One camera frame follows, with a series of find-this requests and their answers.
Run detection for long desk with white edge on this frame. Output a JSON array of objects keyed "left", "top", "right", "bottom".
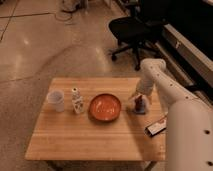
[{"left": 163, "top": 0, "right": 213, "bottom": 88}]

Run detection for black office chair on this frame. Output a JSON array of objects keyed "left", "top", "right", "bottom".
[{"left": 108, "top": 0, "right": 171, "bottom": 71}]

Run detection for wooden table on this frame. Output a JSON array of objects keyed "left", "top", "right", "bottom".
[{"left": 25, "top": 77, "right": 165, "bottom": 171}]

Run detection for floor cables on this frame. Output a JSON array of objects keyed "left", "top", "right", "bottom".
[{"left": 53, "top": 0, "right": 88, "bottom": 25}]

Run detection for orange round bowl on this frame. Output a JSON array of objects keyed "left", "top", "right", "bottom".
[{"left": 89, "top": 93, "right": 121, "bottom": 122}]

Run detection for small red object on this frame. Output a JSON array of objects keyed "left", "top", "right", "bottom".
[{"left": 134, "top": 95, "right": 146, "bottom": 114}]

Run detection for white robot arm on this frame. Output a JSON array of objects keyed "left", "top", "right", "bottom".
[{"left": 136, "top": 58, "right": 213, "bottom": 171}]

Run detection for white plastic cup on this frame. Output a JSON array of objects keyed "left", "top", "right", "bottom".
[{"left": 47, "top": 90, "right": 64, "bottom": 112}]

